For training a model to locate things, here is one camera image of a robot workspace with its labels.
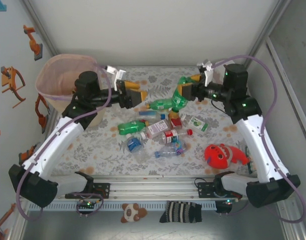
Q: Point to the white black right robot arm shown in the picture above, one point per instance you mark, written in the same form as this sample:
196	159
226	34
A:
260	147

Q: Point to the bottle pink purple label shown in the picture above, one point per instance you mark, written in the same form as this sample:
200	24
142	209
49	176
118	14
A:
156	128

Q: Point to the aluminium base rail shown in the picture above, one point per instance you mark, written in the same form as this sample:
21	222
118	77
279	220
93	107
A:
152	191

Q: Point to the pink mesh bin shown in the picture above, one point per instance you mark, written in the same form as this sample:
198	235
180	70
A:
55	75

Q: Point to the brown white panda plush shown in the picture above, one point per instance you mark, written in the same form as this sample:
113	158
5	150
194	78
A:
130	212

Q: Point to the green bottle yellow cap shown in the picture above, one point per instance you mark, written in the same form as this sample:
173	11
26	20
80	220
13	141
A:
160	104
179	100

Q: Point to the clear bottle blue cap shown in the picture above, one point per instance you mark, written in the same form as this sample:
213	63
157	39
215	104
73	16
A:
149	114

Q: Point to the red shark plush toy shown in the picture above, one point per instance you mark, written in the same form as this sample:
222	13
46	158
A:
217	156

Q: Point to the green bottle orange cap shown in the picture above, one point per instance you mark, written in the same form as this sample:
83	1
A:
130	126

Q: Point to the aluminium frame post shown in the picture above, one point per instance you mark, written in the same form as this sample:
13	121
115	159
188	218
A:
265	30
40	27

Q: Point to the black white striped sock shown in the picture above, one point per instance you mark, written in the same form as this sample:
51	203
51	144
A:
180	212

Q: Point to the bottle lime juice label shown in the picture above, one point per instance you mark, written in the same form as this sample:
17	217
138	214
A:
197	123

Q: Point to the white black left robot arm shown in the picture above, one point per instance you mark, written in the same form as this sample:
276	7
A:
53	142

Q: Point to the orange curved wall model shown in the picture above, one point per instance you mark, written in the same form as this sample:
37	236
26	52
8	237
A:
8	80

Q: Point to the clear bottle red cap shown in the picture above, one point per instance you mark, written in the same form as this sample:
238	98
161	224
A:
171	136

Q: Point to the pastel patterned cloth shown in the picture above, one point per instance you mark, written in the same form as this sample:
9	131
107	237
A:
250	163

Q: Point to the clear bottle colourful label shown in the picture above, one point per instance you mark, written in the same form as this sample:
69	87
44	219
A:
170	150

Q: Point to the water bottle blue label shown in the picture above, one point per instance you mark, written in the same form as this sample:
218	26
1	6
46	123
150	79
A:
134	145

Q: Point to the small circuit board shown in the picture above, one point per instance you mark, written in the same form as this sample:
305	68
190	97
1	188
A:
86	205
223	206

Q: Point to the blue wall model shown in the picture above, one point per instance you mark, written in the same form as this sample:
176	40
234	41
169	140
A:
2	6

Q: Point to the floral tablecloth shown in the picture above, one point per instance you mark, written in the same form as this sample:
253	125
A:
92	150

